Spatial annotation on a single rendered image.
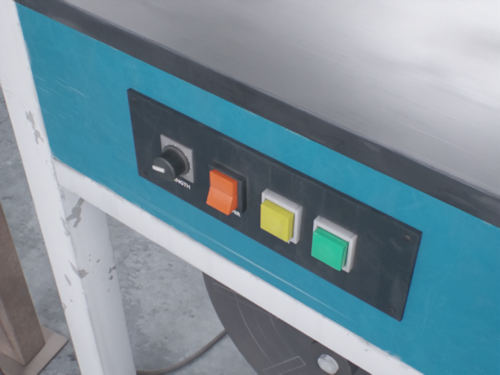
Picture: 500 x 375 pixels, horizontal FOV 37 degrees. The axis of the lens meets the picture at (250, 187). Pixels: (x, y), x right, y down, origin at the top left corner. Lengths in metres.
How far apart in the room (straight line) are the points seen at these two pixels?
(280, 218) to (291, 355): 0.50
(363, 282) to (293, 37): 0.18
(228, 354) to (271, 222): 0.71
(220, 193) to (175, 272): 0.79
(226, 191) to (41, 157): 0.27
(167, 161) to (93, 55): 0.10
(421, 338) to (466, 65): 0.19
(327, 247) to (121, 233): 0.94
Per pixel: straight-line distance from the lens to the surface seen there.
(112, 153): 0.66
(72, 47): 0.62
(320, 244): 0.51
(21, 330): 1.20
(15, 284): 1.14
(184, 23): 0.55
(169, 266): 1.35
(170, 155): 0.57
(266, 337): 1.02
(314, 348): 0.90
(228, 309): 1.03
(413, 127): 0.46
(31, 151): 0.77
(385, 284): 0.52
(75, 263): 0.85
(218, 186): 0.55
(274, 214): 0.52
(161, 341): 1.25
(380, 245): 0.50
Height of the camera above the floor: 1.02
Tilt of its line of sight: 43 degrees down
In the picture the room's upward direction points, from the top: straight up
